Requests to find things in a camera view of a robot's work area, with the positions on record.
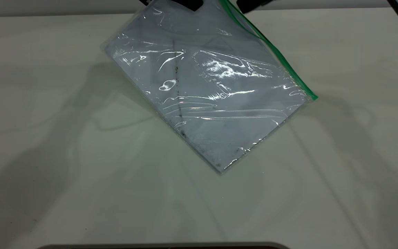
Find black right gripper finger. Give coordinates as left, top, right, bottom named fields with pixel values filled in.
left=236, top=0, right=279, bottom=14

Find clear plastic zip bag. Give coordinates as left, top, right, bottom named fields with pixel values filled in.
left=102, top=0, right=319, bottom=174

